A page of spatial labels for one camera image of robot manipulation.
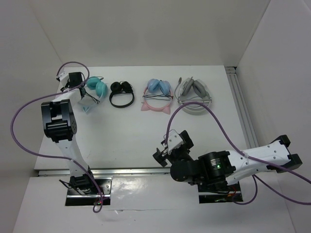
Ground teal cat-ear headphones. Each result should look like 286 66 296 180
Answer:
78 76 108 114

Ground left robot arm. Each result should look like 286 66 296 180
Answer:
41 87 97 195

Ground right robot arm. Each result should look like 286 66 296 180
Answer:
153 130 302 192

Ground black on-ear headphones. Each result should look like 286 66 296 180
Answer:
109 81 135 109

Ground pink blue cat-ear headphones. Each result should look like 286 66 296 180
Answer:
140 79 173 115

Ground white grey headset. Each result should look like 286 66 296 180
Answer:
174 77 212 107

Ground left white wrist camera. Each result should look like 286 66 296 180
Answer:
56 72 69 87

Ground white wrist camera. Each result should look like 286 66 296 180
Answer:
164 130 184 154
56 72 69 87

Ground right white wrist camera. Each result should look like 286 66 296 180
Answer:
164 130 184 154

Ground aluminium front rail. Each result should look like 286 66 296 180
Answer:
38 167 170 177

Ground aluminium side rail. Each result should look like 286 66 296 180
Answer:
225 67 259 148

